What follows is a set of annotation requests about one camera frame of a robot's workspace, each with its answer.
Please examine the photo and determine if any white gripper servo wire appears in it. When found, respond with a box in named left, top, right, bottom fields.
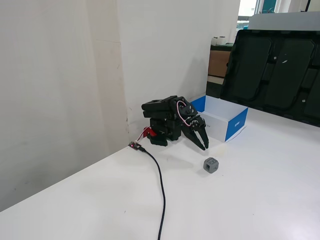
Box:
left=175, top=99, right=194, bottom=127

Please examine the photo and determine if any gray panel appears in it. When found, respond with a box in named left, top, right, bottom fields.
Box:
left=248, top=11, right=320, bottom=32

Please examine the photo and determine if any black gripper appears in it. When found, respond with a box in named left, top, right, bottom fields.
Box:
left=180, top=113, right=210, bottom=151

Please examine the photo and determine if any small controller board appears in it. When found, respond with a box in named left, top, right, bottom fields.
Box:
left=127, top=140, right=141, bottom=151

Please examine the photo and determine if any red clamp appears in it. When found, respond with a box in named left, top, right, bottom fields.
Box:
left=141, top=126, right=158, bottom=138

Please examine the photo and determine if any black usb cable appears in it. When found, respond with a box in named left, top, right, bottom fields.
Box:
left=138, top=145, right=167, bottom=240

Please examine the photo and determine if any gray block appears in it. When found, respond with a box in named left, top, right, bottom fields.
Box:
left=202, top=157, right=219, bottom=175

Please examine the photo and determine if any brown cardboard box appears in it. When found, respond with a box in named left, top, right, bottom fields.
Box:
left=207, top=49, right=232, bottom=78

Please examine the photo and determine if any white red board lead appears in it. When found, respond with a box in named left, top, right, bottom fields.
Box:
left=135, top=129, right=149, bottom=144

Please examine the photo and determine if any blue and white box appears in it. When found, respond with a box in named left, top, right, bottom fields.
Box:
left=190, top=94, right=249, bottom=143

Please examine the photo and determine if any black plastic tray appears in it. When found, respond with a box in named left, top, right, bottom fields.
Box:
left=219, top=29, right=320, bottom=127

